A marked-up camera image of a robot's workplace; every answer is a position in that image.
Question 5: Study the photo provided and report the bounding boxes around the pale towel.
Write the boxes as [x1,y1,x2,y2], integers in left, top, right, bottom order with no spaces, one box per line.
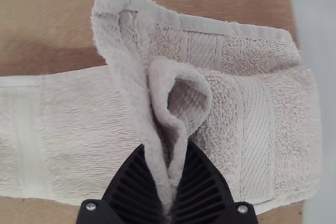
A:
[0,0,323,223]

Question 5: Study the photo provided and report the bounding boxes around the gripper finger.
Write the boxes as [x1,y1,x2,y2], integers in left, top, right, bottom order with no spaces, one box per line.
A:
[76,144,167,224]
[170,141,259,224]

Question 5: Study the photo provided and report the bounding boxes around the cork mat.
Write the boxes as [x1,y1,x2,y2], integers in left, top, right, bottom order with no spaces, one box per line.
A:
[0,0,306,224]

